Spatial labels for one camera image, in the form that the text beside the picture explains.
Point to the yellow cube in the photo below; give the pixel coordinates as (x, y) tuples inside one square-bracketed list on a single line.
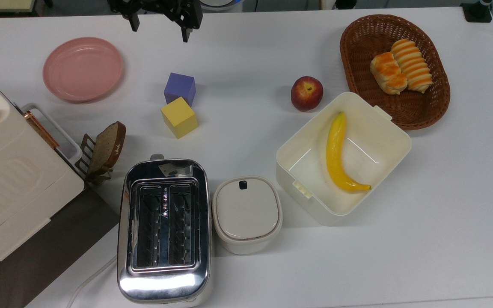
[(179, 116)]

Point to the chrome toaster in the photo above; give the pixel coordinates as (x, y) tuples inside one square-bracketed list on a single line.
[(165, 282)]

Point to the pink plate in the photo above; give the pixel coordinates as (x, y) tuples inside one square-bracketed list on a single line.
[(83, 69)]

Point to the white plastic tray frame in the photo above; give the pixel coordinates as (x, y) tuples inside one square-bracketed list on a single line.
[(69, 143)]

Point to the white lidded jar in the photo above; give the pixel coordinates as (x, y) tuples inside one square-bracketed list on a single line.
[(246, 211)]

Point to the long striped bread roll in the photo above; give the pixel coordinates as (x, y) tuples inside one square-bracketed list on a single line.
[(413, 64)]

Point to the brown bread slice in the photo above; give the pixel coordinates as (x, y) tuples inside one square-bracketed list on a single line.
[(106, 147)]

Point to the black table clamp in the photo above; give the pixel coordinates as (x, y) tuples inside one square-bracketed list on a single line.
[(476, 13)]

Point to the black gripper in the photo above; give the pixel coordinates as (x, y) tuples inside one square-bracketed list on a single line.
[(173, 7)]

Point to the yellow banana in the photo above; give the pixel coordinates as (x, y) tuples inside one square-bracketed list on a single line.
[(334, 152)]

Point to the purple cube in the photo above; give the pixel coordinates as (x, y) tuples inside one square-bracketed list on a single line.
[(179, 87)]

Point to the brass toast rack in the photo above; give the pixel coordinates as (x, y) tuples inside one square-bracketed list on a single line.
[(86, 149)]

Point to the cream oven appliance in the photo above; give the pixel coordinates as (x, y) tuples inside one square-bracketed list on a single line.
[(11, 184)]

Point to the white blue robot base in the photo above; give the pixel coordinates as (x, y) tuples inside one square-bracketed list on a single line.
[(223, 4)]

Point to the yellow side table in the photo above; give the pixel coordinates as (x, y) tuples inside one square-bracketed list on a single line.
[(0, 5)]

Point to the round golden bread roll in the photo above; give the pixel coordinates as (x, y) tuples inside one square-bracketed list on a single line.
[(387, 75)]

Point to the cream plastic box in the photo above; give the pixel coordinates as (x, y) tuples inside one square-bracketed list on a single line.
[(379, 141)]

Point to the red apple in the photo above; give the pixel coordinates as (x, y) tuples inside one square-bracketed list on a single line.
[(307, 94)]

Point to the brown wicker basket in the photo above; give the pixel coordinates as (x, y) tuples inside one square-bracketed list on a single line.
[(417, 109)]

